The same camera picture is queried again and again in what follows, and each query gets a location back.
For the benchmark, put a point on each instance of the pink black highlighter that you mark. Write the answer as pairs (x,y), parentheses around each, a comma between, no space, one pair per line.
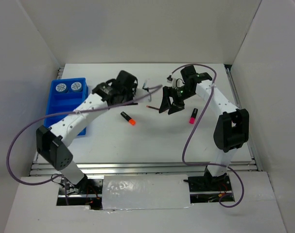
(193,116)

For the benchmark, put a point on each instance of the blue compartment bin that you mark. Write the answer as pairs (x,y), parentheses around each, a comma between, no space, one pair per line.
(58,103)

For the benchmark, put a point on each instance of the orange pen refill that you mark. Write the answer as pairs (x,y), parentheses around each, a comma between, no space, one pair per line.
(151,107)

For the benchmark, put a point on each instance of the orange black highlighter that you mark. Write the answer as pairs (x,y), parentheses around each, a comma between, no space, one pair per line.
(128,118)

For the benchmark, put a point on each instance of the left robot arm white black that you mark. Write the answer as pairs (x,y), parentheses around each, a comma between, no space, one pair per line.
(52,143)

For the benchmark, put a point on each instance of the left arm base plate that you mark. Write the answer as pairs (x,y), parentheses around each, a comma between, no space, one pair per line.
(90,196)

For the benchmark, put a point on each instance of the aluminium rail frame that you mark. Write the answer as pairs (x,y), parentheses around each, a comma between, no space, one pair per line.
(156,142)

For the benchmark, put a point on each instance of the blue white round jar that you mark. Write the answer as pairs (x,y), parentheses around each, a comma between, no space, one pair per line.
(76,87)
(61,88)

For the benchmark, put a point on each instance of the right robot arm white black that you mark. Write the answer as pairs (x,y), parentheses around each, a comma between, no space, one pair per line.
(232,127)

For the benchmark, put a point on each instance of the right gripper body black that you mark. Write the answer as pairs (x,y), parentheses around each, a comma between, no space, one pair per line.
(182,93)

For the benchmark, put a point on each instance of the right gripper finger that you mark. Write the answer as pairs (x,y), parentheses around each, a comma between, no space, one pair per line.
(167,92)
(176,106)

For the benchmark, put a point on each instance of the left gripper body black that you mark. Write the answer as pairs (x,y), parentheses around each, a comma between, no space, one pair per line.
(128,95)

